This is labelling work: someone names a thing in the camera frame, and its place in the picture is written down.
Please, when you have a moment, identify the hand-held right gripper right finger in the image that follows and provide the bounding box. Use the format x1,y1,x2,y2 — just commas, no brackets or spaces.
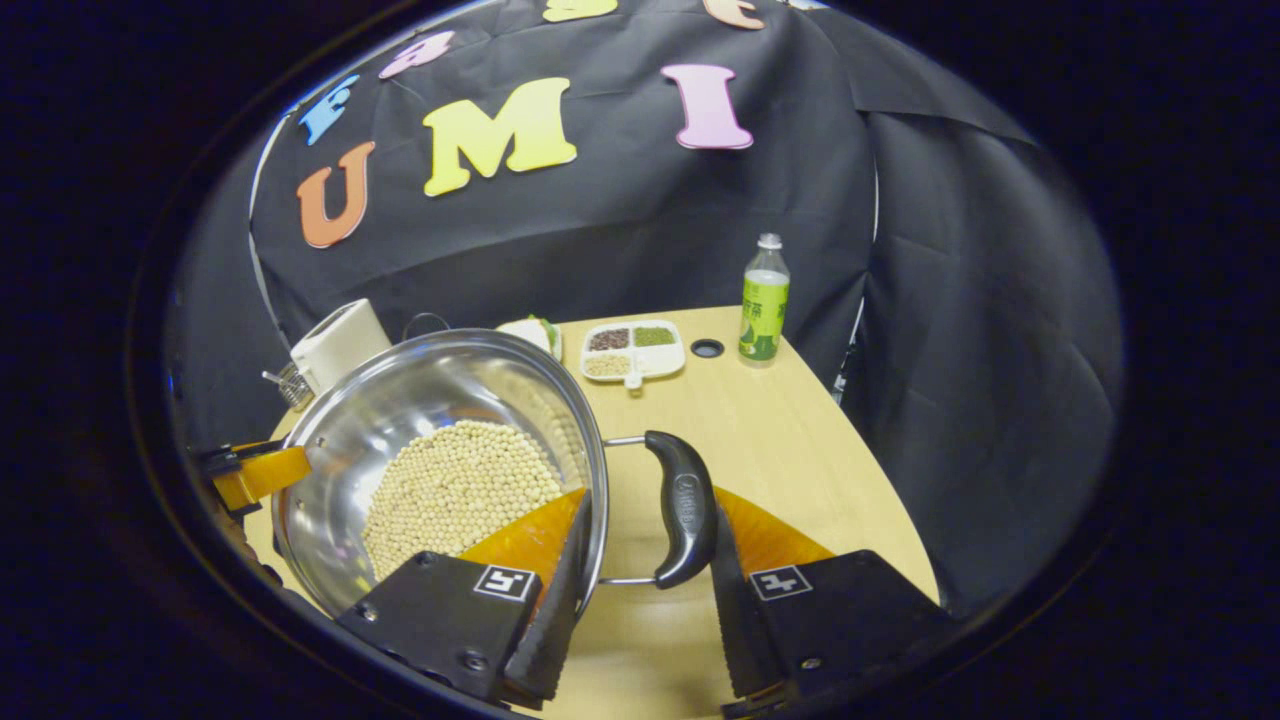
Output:
708,487,951,716

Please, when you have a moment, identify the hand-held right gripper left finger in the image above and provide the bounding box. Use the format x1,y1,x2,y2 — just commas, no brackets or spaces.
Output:
335,488,596,709

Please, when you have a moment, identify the steel pot with black handle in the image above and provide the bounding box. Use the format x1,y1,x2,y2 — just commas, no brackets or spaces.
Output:
272,328,719,616

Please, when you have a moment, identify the white toaster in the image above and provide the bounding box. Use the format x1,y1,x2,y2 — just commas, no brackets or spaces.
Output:
290,298,391,396

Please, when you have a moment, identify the pile of yellow soybeans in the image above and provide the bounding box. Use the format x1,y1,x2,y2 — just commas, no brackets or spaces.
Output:
362,420,566,583

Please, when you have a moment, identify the white divided grain tray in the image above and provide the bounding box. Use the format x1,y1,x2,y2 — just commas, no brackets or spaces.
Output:
580,320,687,389

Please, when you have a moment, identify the plate with sandwich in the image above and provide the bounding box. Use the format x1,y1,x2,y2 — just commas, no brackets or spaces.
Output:
497,315,563,361

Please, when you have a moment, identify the green drink bottle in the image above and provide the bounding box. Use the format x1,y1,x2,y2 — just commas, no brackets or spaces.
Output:
738,233,791,368

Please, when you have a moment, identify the black backdrop cloth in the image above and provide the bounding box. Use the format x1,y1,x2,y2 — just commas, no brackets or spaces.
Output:
165,0,1126,616

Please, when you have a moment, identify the small wire basket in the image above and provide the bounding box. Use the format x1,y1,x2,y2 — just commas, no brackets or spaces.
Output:
263,362,313,411

